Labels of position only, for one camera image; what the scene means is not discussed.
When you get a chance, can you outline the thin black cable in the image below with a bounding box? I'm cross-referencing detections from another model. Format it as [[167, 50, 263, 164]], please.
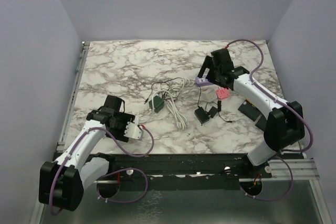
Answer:
[[145, 78, 184, 104]]

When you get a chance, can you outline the black mounting base rail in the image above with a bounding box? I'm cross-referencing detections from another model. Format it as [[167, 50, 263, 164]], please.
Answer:
[[89, 153, 271, 191]]

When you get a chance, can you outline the black power adapter brick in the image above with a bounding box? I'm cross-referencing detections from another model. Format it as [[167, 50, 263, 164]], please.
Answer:
[[194, 106, 210, 125]]

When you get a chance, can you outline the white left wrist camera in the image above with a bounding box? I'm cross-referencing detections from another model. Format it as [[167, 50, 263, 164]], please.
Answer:
[[124, 122, 144, 140]]

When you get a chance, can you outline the purple power strip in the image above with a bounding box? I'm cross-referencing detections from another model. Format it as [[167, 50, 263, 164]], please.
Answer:
[[195, 77, 212, 87]]

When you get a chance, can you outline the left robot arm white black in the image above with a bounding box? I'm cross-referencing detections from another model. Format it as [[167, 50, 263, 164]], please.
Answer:
[[38, 95, 143, 211]]

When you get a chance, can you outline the white coiled power cord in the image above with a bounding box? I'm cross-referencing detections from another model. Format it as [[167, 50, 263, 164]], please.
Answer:
[[157, 78, 197, 130]]

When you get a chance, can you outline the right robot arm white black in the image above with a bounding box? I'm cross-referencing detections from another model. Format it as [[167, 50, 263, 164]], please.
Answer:
[[197, 49, 305, 177]]

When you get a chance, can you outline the aluminium frame left rail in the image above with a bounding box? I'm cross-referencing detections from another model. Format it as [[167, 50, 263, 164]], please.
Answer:
[[56, 41, 90, 153]]

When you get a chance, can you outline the black mat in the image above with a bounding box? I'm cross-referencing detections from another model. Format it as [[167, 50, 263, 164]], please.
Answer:
[[238, 103, 267, 131]]

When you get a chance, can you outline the pink plug adapter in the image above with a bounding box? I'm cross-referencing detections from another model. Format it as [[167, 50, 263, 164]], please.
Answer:
[[216, 88, 230, 100]]

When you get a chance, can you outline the dark green charger block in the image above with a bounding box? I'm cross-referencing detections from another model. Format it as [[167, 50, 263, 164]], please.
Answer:
[[149, 95, 164, 113]]

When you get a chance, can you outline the white cube socket adapter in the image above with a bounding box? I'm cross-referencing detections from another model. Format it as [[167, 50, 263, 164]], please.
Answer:
[[203, 90, 217, 102]]

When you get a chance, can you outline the small black adapter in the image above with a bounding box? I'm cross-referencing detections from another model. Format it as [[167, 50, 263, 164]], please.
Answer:
[[207, 106, 218, 118]]

